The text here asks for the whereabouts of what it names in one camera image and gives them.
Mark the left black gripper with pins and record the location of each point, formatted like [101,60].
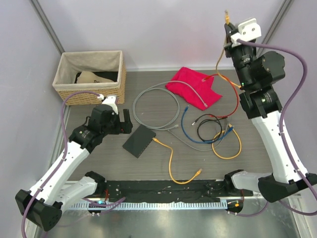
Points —
[124,127]

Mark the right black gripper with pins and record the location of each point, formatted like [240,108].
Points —
[229,49]

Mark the black network switch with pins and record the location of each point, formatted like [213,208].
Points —
[139,141]

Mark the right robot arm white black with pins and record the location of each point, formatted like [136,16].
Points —
[260,102]

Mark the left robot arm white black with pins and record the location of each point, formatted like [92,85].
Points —
[44,203]

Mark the pink folded cloth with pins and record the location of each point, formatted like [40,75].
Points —
[194,88]

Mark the wicker basket with liner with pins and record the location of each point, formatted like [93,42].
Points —
[72,63]

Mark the beige cloth in basket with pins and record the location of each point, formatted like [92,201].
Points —
[96,77]

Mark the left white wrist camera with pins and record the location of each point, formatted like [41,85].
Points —
[109,100]

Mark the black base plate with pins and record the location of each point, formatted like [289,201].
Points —
[166,191]

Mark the white slotted cable duct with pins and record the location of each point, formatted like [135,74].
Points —
[84,205]

